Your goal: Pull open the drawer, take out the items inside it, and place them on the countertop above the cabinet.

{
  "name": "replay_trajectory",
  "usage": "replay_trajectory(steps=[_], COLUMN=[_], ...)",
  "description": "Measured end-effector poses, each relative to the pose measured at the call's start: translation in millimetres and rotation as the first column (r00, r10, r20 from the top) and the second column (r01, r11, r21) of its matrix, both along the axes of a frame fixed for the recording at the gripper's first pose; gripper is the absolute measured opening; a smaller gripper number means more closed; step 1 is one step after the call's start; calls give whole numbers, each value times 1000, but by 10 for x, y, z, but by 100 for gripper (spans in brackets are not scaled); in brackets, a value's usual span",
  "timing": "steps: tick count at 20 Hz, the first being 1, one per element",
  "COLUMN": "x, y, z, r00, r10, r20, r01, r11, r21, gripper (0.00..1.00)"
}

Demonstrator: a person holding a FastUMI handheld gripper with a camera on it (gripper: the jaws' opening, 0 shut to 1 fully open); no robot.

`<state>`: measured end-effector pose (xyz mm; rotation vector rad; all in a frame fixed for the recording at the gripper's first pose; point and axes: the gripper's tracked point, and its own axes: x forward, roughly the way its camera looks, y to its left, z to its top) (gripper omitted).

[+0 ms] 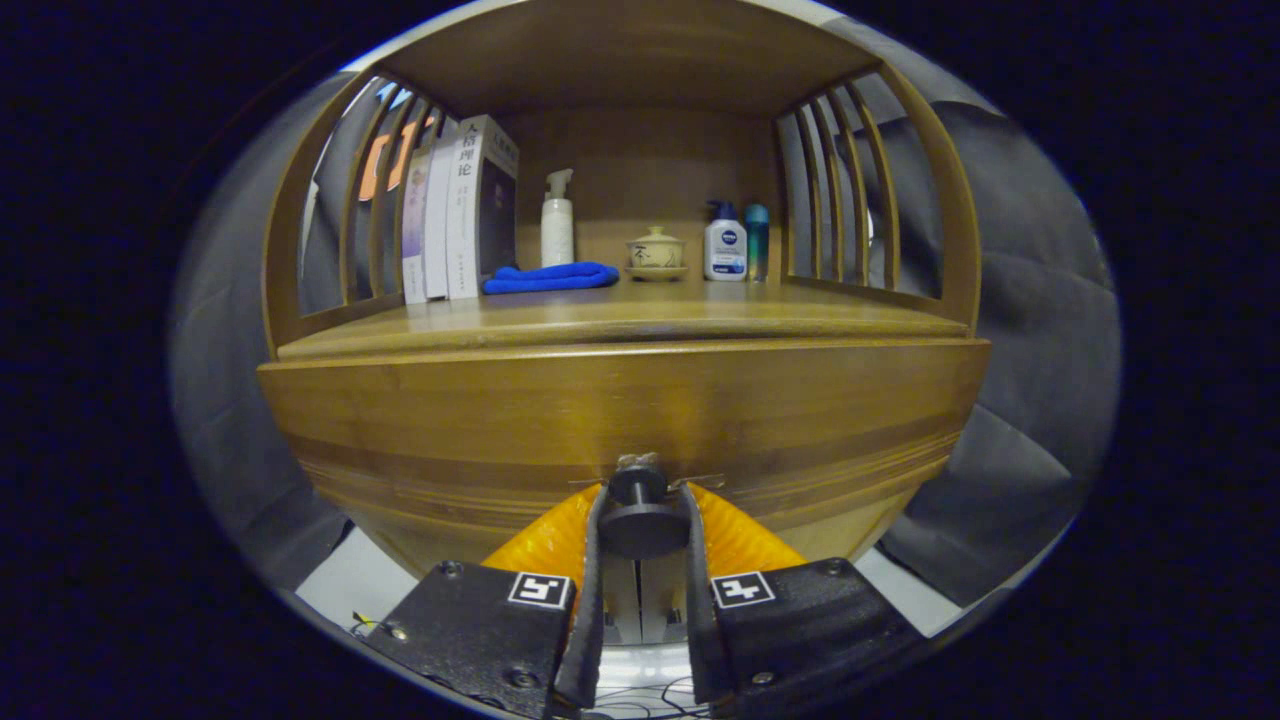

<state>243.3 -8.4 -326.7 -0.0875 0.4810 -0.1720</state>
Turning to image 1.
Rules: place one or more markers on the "white pump bottle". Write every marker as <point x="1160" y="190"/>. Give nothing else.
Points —
<point x="557" y="230"/>

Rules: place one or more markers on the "thin white book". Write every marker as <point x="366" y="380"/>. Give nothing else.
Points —
<point x="438" y="230"/>

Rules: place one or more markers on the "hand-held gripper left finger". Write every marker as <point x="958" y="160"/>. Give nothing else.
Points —
<point x="590" y="610"/>

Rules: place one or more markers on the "teal slim bottle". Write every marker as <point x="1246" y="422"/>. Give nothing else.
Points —
<point x="758" y="245"/>

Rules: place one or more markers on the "beige lidded tea cup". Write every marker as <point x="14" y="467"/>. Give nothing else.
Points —
<point x="656" y="252"/>

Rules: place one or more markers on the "white lotion bottle blue cap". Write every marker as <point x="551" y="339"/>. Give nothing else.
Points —
<point x="724" y="250"/>

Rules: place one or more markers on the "blue folded cloth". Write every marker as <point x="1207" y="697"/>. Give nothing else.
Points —
<point x="550" y="278"/>

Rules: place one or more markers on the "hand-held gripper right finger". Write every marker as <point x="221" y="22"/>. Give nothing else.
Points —
<point x="700" y="610"/>

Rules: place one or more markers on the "wooden cabinet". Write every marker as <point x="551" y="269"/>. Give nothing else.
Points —
<point x="650" y="150"/>

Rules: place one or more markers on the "thick white book dark cover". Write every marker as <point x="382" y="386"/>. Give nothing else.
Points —
<point x="470" y="220"/>

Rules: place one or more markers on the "wooden countertop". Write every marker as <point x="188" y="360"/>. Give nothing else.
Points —
<point x="650" y="315"/>

